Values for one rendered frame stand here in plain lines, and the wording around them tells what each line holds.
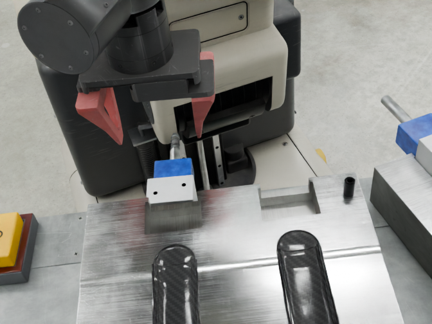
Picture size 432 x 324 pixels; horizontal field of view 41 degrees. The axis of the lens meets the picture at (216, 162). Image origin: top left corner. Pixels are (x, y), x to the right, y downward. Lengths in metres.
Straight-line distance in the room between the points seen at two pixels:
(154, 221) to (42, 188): 1.35
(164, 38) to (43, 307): 0.30
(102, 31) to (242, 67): 0.50
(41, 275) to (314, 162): 0.90
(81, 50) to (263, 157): 1.07
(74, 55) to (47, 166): 1.57
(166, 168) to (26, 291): 0.20
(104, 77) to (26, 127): 1.66
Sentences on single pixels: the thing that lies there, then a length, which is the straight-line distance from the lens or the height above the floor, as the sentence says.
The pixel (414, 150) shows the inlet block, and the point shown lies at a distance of 0.64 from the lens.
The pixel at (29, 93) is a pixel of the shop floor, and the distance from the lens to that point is 2.30.
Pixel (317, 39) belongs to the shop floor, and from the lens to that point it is 2.32.
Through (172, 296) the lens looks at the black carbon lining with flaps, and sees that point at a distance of 0.50.
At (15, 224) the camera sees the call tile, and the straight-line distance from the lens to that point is 0.66.
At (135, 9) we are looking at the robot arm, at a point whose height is 1.08.
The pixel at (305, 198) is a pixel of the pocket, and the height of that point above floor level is 0.87.
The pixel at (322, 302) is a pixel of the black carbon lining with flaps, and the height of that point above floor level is 0.88.
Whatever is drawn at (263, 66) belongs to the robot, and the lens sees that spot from 0.89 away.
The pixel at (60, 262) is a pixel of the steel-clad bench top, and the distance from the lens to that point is 0.66.
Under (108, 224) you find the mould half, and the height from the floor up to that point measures 0.89.
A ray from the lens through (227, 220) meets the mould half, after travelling 0.53.
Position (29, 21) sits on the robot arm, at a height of 1.11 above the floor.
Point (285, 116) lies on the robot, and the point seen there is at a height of 0.37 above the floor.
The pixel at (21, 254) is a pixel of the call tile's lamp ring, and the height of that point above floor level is 0.82.
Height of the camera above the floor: 1.30
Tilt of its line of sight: 45 degrees down
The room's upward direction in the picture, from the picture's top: 8 degrees counter-clockwise
